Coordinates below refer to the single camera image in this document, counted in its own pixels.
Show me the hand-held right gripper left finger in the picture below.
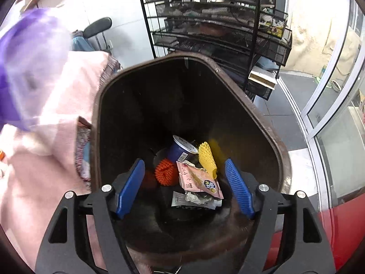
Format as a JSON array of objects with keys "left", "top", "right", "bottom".
[{"left": 36, "top": 158, "right": 151, "bottom": 274}]

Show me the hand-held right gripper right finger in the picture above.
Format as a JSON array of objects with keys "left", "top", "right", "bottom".
[{"left": 225, "top": 158, "right": 335, "bottom": 274}]

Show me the orange spiky ball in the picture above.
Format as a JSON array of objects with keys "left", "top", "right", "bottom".
[{"left": 155, "top": 159, "right": 175, "bottom": 184}]

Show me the pink snack packet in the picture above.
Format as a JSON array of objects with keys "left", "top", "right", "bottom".
[{"left": 176, "top": 161, "right": 224, "bottom": 200}]

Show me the yellow foam fruit net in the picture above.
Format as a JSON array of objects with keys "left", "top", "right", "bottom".
[{"left": 198, "top": 142, "right": 218, "bottom": 179}]

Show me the white wrapper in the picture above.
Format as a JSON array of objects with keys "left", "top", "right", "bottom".
[{"left": 171, "top": 191, "right": 222, "bottom": 209}]

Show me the blue cup with white lid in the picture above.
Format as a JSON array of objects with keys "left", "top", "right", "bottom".
[{"left": 167, "top": 135, "right": 199, "bottom": 163}]

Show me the brown plastic bin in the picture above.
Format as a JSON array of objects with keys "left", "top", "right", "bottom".
[{"left": 90, "top": 52, "right": 293, "bottom": 274}]

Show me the purple plastic bag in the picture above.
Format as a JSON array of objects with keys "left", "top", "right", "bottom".
[{"left": 0, "top": 8, "right": 73, "bottom": 132}]

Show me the pink blanket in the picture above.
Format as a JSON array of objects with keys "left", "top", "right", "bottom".
[{"left": 0, "top": 51, "right": 149, "bottom": 274}]

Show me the white cardboard box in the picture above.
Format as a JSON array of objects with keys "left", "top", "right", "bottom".
[{"left": 249, "top": 70, "right": 278, "bottom": 90}]

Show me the glass sliding door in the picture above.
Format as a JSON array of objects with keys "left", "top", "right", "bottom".
[{"left": 278, "top": 0, "right": 365, "bottom": 214}]

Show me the blue cloth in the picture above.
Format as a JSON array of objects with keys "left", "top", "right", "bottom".
[{"left": 71, "top": 30, "right": 99, "bottom": 52}]

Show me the black office chair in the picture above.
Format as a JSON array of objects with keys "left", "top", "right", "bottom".
[{"left": 83, "top": 17, "right": 112, "bottom": 55}]

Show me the black wire shelf rack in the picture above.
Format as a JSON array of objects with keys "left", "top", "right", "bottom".
[{"left": 137, "top": 0, "right": 293, "bottom": 101}]

